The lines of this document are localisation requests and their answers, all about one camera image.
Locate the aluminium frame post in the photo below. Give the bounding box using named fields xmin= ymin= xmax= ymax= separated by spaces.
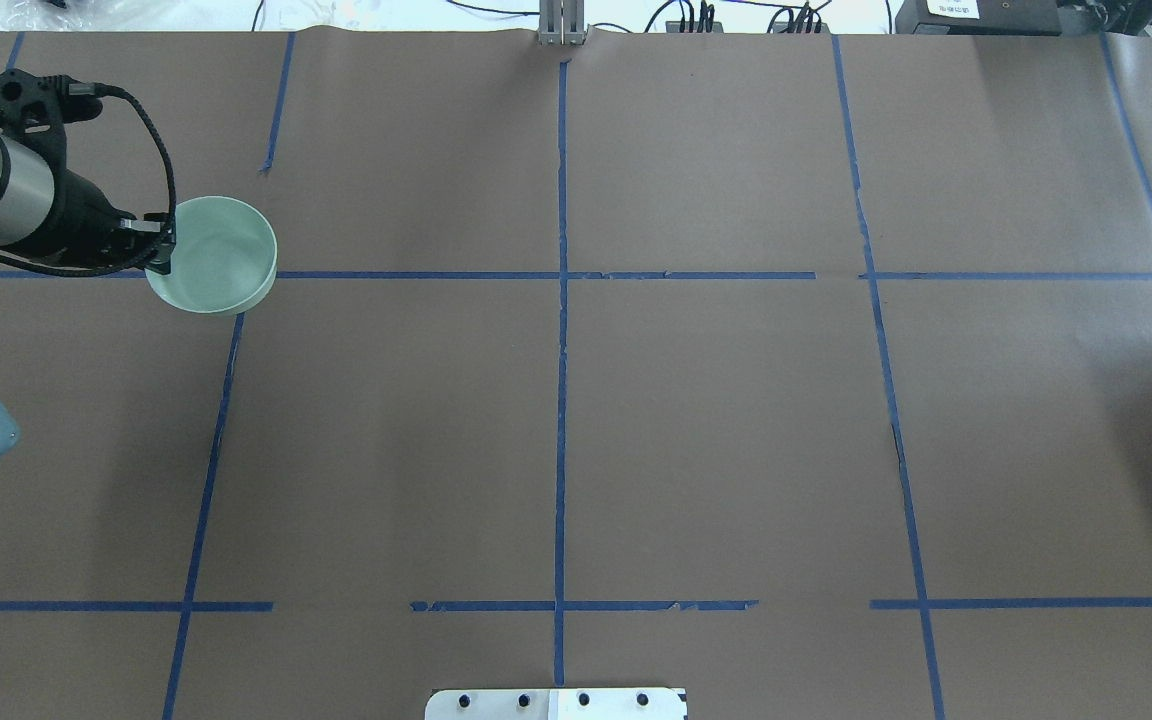
xmin=538 ymin=0 xmax=589 ymax=47

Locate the black computer box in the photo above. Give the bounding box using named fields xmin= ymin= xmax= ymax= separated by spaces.
xmin=893 ymin=1 xmax=1062 ymax=36

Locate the mint green bowl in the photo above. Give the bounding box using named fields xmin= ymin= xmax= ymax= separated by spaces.
xmin=145 ymin=196 xmax=278 ymax=316

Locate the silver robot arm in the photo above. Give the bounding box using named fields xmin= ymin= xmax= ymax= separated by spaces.
xmin=0 ymin=69 xmax=179 ymax=279

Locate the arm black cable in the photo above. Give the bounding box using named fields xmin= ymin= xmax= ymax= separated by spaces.
xmin=0 ymin=84 xmax=179 ymax=279

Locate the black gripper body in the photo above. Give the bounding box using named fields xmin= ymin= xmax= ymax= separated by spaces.
xmin=0 ymin=69 xmax=152 ymax=270

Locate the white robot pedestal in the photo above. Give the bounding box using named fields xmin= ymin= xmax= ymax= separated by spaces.
xmin=424 ymin=687 xmax=689 ymax=719

